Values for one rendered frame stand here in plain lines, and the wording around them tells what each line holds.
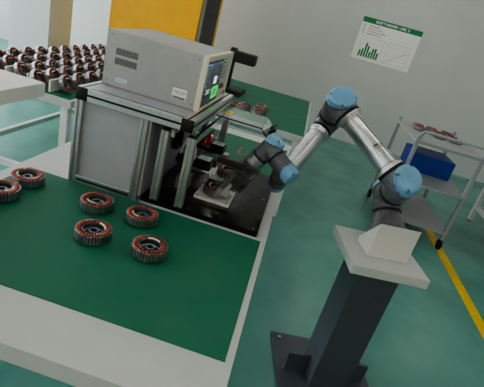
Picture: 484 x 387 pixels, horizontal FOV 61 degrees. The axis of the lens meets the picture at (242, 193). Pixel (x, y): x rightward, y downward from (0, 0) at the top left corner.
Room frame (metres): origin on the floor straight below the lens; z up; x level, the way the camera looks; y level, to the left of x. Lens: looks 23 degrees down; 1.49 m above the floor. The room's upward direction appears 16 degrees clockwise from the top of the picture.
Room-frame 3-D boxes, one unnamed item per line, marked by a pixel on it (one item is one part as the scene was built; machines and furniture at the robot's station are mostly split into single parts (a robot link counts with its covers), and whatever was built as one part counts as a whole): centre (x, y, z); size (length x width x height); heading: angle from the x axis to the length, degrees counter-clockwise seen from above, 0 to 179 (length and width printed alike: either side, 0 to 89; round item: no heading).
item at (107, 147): (1.40, 0.52, 0.91); 0.28 x 0.03 x 0.32; 86
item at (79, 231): (1.07, 0.41, 0.77); 0.11 x 0.11 x 0.04
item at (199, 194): (1.57, 0.11, 0.78); 0.15 x 0.15 x 0.01; 86
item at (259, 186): (1.70, 0.11, 0.76); 0.64 x 0.47 x 0.02; 176
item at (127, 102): (1.72, 0.42, 1.09); 0.68 x 0.44 x 0.05; 176
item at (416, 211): (3.90, -1.62, 0.51); 1.01 x 0.60 x 1.01; 176
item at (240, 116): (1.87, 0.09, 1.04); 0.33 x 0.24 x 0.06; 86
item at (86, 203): (1.25, 0.48, 0.77); 0.11 x 0.11 x 0.04
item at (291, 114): (4.08, 0.12, 0.37); 1.85 x 1.10 x 0.75; 176
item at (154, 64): (1.73, 0.42, 1.22); 0.44 x 0.39 x 0.20; 176
